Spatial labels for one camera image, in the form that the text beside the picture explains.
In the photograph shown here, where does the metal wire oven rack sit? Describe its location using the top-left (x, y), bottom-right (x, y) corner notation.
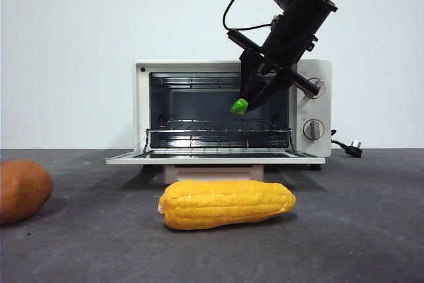
top-left (144, 119), bottom-right (294, 158)

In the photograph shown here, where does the black power cable with plug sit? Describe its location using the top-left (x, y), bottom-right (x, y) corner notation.
top-left (329, 129), bottom-right (364, 158)

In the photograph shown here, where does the yellow corn cob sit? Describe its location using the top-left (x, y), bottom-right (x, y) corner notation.
top-left (157, 179), bottom-right (297, 231)

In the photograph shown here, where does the beige oven knob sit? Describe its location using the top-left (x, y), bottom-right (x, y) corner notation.
top-left (303, 119), bottom-right (325, 141)
top-left (306, 77), bottom-right (327, 100)

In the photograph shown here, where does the oven door with glass window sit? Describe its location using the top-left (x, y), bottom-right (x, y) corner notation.
top-left (105, 150), bottom-right (326, 184)

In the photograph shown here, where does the orange sweet potato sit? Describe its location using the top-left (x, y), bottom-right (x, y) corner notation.
top-left (0, 160), bottom-right (54, 225)

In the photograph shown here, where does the white toaster oven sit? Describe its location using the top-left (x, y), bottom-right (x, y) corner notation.
top-left (134, 60), bottom-right (333, 173)

